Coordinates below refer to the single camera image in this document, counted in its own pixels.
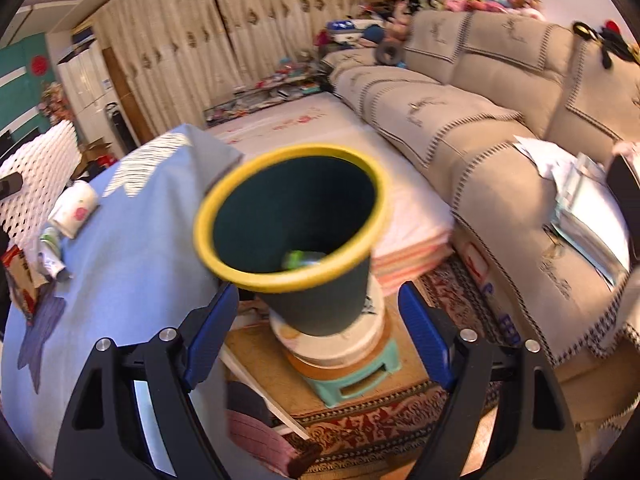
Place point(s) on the blue star print pillow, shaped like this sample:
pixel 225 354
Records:
pixel 350 32

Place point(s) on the beige patterned curtain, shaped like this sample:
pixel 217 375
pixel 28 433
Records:
pixel 285 20
pixel 160 45

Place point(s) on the open cardboard boxes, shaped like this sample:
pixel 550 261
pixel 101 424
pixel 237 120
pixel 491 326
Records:
pixel 95 151

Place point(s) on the row of plush toys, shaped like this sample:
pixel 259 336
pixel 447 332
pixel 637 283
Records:
pixel 475 0

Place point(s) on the white standing air conditioner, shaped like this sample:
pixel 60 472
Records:
pixel 90 90

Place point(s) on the white paper cup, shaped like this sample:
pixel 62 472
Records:
pixel 75 210

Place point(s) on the dark bin with yellow rim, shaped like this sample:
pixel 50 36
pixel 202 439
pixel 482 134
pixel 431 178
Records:
pixel 300 200

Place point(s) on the pink striped cloth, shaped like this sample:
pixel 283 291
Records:
pixel 260 440

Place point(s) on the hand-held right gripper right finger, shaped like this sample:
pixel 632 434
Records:
pixel 425 340

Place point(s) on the green wrapper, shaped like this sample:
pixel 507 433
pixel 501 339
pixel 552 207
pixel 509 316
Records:
pixel 300 258

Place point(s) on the white foam net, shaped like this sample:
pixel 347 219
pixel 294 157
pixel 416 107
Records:
pixel 45 170

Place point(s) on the stack of papers on sofa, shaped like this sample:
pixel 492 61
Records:
pixel 590 225

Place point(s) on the green plastic stool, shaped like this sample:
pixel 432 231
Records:
pixel 360 380

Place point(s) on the hanging flower decoration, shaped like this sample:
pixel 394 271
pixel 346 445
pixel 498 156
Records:
pixel 52 102

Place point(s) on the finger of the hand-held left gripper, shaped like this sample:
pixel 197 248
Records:
pixel 10 185

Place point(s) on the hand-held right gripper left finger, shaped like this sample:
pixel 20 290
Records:
pixel 210 340

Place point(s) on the black plush toy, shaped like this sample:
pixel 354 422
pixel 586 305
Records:
pixel 610 40

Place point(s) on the blue tablecloth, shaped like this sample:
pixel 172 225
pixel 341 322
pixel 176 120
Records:
pixel 125 260

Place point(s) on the white paper sheets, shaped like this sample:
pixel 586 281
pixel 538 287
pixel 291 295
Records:
pixel 542 157

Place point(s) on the pink and black tissue pouch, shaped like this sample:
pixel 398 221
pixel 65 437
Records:
pixel 625 185

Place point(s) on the grey neck pillow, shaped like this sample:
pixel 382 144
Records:
pixel 389 52

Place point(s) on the beige sofa with deer print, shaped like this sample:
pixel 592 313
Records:
pixel 475 120

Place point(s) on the low cluttered glass table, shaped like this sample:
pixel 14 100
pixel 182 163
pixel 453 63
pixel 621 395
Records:
pixel 260 95

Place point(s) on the black tower fan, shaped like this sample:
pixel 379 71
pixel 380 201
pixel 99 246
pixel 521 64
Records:
pixel 117 125

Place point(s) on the round red wall decoration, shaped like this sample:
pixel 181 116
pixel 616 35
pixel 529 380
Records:
pixel 39 65

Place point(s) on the round tape roll stack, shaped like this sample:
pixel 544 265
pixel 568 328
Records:
pixel 340 350

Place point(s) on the crumpled white green carton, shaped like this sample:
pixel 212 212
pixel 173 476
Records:
pixel 50 255

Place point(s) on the red snack packet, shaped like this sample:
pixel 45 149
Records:
pixel 20 280

